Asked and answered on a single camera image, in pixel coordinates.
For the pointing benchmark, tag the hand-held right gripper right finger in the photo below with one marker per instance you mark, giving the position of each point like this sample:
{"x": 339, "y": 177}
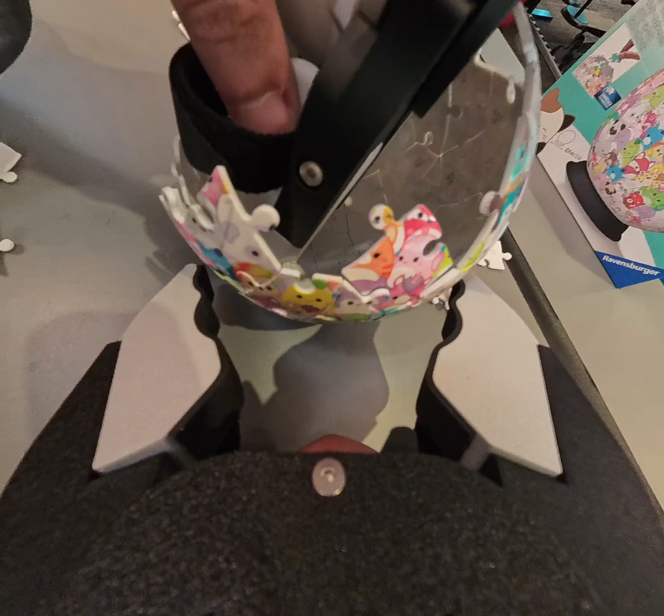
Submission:
{"x": 498, "y": 388}

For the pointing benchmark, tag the person's left hand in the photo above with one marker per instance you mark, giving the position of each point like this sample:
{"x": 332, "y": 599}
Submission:
{"x": 233, "y": 24}

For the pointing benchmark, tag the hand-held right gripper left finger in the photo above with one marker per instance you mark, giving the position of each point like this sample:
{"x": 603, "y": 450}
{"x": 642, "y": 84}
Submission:
{"x": 156, "y": 388}

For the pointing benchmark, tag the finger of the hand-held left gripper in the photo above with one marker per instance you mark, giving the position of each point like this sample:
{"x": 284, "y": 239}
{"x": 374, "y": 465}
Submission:
{"x": 348, "y": 199}

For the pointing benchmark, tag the person's left forearm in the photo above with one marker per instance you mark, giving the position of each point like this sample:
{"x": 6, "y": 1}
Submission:
{"x": 12, "y": 3}

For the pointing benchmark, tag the colourful puzzle ball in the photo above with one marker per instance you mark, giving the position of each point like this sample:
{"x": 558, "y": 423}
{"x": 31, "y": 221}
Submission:
{"x": 394, "y": 263}

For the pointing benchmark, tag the colourful puzzle box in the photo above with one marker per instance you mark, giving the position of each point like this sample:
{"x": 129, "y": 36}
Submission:
{"x": 623, "y": 159}

